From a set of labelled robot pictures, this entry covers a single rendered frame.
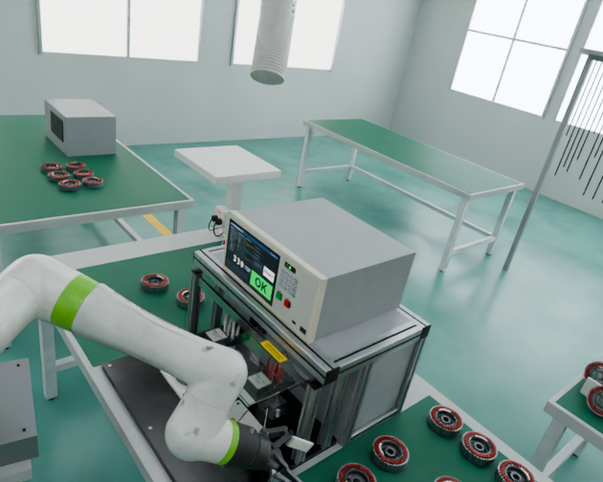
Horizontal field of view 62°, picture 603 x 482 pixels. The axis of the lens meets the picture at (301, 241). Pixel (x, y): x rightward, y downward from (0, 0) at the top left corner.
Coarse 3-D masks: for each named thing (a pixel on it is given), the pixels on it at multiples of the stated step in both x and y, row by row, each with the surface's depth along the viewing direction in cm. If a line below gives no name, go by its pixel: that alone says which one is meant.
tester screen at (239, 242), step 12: (240, 240) 152; (252, 240) 147; (228, 252) 159; (240, 252) 153; (252, 252) 148; (264, 252) 144; (228, 264) 160; (252, 264) 149; (264, 264) 145; (276, 264) 140; (240, 276) 156; (264, 276) 146
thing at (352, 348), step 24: (216, 264) 165; (240, 288) 154; (264, 312) 145; (408, 312) 158; (288, 336) 137; (336, 336) 141; (360, 336) 143; (384, 336) 145; (408, 336) 147; (312, 360) 130; (336, 360) 132; (360, 360) 135
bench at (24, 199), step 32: (0, 128) 350; (32, 128) 361; (0, 160) 301; (32, 160) 310; (64, 160) 319; (96, 160) 328; (128, 160) 338; (0, 192) 264; (32, 192) 270; (64, 192) 277; (96, 192) 284; (128, 192) 291; (160, 192) 299; (0, 224) 236; (32, 224) 243; (64, 224) 254; (0, 256) 244
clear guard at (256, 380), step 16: (240, 336) 142; (256, 336) 143; (240, 352) 135; (256, 352) 136; (288, 352) 139; (256, 368) 131; (272, 368) 132; (288, 368) 133; (304, 368) 134; (256, 384) 125; (272, 384) 126; (288, 384) 127; (240, 400) 121; (256, 400) 121; (240, 416) 118
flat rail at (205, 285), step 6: (198, 276) 169; (198, 282) 170; (204, 282) 167; (204, 288) 168; (210, 288) 165; (210, 294) 165; (216, 294) 162; (216, 300) 163; (222, 300) 160; (222, 306) 160; (228, 306) 158; (228, 312) 158; (234, 312) 155; (234, 318) 156; (240, 318) 153; (240, 324) 154; (246, 324) 151; (246, 330) 152; (306, 384) 133
